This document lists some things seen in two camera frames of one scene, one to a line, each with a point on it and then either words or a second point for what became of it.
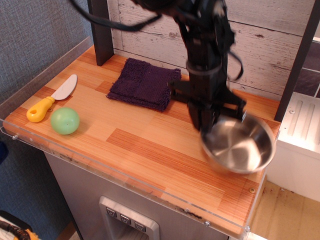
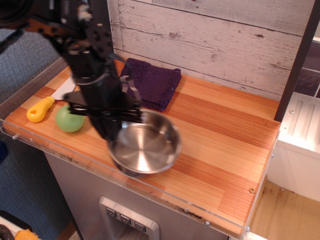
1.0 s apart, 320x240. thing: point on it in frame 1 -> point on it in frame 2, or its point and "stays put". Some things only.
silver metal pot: (239, 144) -> (144, 148)
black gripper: (206, 83) -> (105, 106)
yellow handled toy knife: (38, 113) stays put
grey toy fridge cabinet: (104, 206) stays put
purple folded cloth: (144, 84) stays put
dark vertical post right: (300, 55) stays put
